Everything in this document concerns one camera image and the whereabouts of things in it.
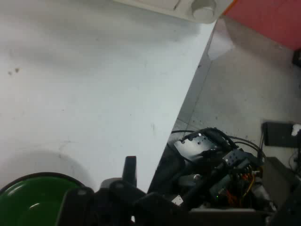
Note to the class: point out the black box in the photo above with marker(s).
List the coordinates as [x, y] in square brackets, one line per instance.
[277, 134]

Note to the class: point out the dark green bowl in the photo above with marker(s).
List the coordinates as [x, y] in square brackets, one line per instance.
[28, 200]

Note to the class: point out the silver oven knob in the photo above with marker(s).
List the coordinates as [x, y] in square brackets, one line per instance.
[203, 9]

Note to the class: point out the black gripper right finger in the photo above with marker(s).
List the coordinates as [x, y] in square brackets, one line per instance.
[155, 212]

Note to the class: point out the red floor mat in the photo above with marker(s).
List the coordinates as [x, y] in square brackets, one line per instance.
[265, 16]

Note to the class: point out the cream toaster oven body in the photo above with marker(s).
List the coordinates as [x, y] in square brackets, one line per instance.
[164, 5]

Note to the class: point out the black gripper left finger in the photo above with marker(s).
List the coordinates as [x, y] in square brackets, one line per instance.
[113, 202]

